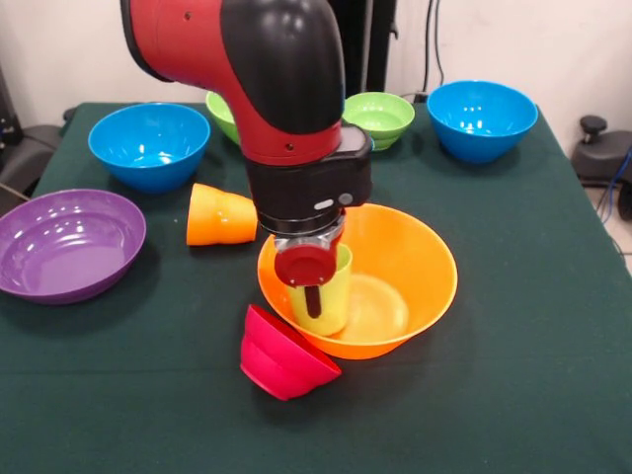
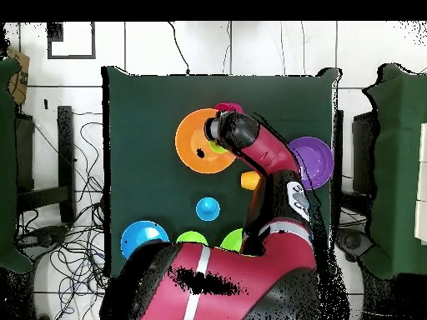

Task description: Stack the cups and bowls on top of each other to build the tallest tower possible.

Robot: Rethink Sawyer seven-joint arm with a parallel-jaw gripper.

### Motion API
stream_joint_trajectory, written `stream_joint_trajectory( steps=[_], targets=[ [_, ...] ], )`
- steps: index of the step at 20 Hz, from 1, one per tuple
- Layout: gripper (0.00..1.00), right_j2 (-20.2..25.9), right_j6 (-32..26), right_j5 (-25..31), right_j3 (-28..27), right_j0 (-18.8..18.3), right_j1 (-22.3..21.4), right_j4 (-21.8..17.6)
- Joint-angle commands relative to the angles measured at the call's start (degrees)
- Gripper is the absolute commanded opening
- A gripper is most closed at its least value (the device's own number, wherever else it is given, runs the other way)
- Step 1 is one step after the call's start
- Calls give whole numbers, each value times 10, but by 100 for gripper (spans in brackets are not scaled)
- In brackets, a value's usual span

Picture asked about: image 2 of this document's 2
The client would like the large yellow-orange bowl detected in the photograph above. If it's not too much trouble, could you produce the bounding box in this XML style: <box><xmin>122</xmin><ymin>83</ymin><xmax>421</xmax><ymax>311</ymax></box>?
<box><xmin>174</xmin><ymin>107</ymin><xmax>238</xmax><ymax>175</ymax></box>

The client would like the blue plastic cup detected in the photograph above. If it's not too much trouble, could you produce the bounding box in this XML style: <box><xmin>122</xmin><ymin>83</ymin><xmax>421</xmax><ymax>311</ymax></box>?
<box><xmin>195</xmin><ymin>197</ymin><xmax>221</xmax><ymax>223</ymax></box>

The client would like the large green bowl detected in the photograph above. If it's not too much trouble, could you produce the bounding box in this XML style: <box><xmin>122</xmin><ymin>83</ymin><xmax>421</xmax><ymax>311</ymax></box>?
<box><xmin>220</xmin><ymin>227</ymin><xmax>244</xmax><ymax>253</ymax></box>

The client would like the tangle of black cables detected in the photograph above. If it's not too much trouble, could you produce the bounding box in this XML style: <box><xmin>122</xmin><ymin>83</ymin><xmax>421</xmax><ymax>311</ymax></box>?
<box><xmin>16</xmin><ymin>112</ymin><xmax>114</xmax><ymax>320</ymax></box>

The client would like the dark grey stand foot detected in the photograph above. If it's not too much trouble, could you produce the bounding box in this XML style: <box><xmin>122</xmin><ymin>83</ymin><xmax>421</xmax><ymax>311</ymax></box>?
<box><xmin>334</xmin><ymin>229</ymin><xmax>374</xmax><ymax>263</ymax></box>
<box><xmin>16</xmin><ymin>224</ymin><xmax>69</xmax><ymax>261</ymax></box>

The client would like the green cloth side table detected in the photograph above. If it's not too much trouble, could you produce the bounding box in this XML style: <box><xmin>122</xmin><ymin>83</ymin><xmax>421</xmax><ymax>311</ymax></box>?
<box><xmin>361</xmin><ymin>62</ymin><xmax>427</xmax><ymax>281</ymax></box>
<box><xmin>0</xmin><ymin>57</ymin><xmax>33</xmax><ymax>275</ymax></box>

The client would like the small green bowl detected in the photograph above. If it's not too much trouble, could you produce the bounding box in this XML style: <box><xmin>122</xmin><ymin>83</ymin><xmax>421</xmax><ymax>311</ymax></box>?
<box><xmin>175</xmin><ymin>230</ymin><xmax>209</xmax><ymax>247</ymax></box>

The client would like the black cable with plug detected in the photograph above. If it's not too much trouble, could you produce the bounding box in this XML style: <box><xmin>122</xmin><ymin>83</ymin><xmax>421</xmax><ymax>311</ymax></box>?
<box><xmin>167</xmin><ymin>21</ymin><xmax>192</xmax><ymax>76</ymax></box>

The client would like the orange plastic cup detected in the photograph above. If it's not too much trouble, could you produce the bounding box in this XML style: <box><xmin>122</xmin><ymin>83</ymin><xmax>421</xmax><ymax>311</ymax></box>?
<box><xmin>240</xmin><ymin>170</ymin><xmax>262</xmax><ymax>192</ymax></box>

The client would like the dark green tablecloth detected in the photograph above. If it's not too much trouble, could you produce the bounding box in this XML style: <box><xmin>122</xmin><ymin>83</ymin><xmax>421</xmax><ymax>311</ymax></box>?
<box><xmin>101</xmin><ymin>65</ymin><xmax>343</xmax><ymax>278</ymax></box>

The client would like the small pink-red bowl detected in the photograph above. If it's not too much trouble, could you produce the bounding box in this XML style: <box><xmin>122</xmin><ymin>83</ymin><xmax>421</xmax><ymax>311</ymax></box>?
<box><xmin>213</xmin><ymin>102</ymin><xmax>245</xmax><ymax>115</ymax></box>

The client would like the black floor frame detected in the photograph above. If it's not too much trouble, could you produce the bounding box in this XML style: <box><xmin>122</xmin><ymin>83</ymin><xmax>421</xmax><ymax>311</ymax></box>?
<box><xmin>46</xmin><ymin>21</ymin><xmax>97</xmax><ymax>60</ymax></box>

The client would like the green plastic cup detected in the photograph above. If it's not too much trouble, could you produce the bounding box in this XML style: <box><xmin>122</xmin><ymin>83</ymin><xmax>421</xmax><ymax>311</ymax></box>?
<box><xmin>208</xmin><ymin>139</ymin><xmax>229</xmax><ymax>155</ymax></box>

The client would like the cardboard box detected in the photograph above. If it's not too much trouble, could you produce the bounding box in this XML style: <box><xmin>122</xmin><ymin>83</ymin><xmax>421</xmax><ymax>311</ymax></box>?
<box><xmin>7</xmin><ymin>48</ymin><xmax>31</xmax><ymax>105</ymax></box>

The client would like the purple shallow bowl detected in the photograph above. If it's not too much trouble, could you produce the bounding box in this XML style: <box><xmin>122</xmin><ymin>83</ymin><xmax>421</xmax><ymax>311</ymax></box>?
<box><xmin>288</xmin><ymin>136</ymin><xmax>335</xmax><ymax>191</ymax></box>

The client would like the black metal frame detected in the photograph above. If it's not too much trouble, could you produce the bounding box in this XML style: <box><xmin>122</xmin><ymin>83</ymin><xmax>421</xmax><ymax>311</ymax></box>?
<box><xmin>15</xmin><ymin>105</ymin><xmax>76</xmax><ymax>224</ymax></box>

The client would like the blue plastic bowl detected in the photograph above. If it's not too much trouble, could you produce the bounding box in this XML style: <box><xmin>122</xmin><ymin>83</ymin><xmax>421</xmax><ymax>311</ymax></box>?
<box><xmin>120</xmin><ymin>220</ymin><xmax>170</xmax><ymax>260</ymax></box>

